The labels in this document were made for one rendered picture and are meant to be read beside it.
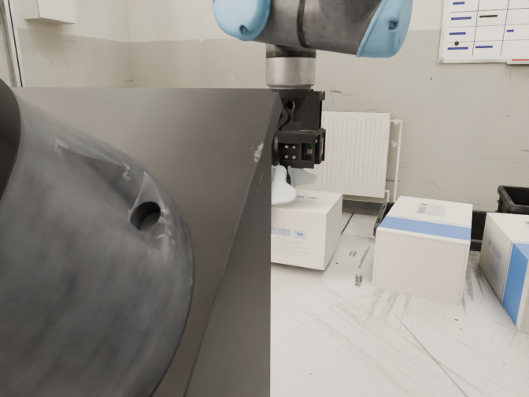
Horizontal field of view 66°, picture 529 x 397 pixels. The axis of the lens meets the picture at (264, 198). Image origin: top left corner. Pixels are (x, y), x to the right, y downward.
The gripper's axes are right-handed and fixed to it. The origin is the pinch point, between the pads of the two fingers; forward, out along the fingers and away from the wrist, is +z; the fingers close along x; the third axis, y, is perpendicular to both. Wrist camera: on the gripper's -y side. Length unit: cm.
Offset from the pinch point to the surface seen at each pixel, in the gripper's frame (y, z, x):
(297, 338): 10.5, 8.1, -21.0
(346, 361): 16.7, 8.0, -23.0
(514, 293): 34.7, 4.5, -6.7
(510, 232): 34.5, -1.1, 0.5
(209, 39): -148, -52, 250
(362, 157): -19, 32, 238
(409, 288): 22.3, 7.0, -5.4
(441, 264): 25.9, 2.5, -5.7
